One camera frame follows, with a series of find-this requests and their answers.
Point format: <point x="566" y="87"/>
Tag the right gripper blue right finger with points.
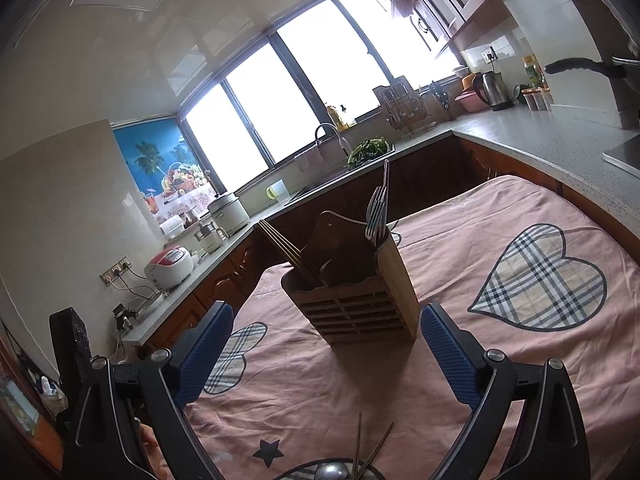
<point x="550" y="440"/>

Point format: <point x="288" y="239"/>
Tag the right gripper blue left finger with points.
<point x="170" y="379"/>

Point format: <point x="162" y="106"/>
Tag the red dotted wooden chopstick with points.
<point x="290" y="252"/>

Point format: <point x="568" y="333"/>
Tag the stainless steel fork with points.
<point x="375" y="203"/>
<point x="380" y="227"/>

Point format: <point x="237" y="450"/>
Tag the chrome kitchen faucet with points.
<point x="331" y="132"/>

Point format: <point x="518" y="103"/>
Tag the person's left hand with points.
<point x="150" y="445"/>

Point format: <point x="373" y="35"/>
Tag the white red rice cooker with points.
<point x="169" y="268"/>

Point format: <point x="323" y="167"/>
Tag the metal chopstick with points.
<point x="355" y="460"/>
<point x="374" y="453"/>

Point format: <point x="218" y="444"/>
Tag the paper towel roll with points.
<point x="172" y="227"/>

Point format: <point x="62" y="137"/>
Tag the wooden utensil holder box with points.
<point x="365" y="293"/>

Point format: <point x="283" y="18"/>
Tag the large white rice cooker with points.
<point x="228" y="213"/>

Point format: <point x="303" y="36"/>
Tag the metal spoon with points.
<point x="332" y="471"/>

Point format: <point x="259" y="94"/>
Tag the lower wooden base cabinets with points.
<point x="427" y="175"/>

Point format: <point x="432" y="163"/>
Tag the tropical fruit poster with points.
<point x="167" y="173"/>

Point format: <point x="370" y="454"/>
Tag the green vegetables in sink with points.
<point x="367" y="150"/>

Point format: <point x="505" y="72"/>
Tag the gas stove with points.
<point x="626" y="156"/>

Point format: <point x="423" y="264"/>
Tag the dish drying rack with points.
<point x="404" y="108"/>

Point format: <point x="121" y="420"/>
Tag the pink plastic container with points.
<point x="471" y="102"/>

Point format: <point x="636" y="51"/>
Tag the knife block with knives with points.
<point x="442" y="97"/>

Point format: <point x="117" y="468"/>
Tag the condiment bottles group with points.
<point x="536" y="94"/>

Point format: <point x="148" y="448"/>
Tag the stainless electric kettle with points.
<point x="491" y="89"/>

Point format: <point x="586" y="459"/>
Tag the yellow dish soap bottle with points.
<point x="335" y="117"/>

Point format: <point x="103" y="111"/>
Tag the black wok with lid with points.
<point x="616" y="70"/>

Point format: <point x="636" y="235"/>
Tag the wall power outlet strip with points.
<point x="117" y="270"/>

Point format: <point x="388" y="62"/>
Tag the clear jug green handle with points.
<point x="278" y="191"/>

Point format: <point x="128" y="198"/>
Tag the kitchen window frame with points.
<point x="262" y="110"/>

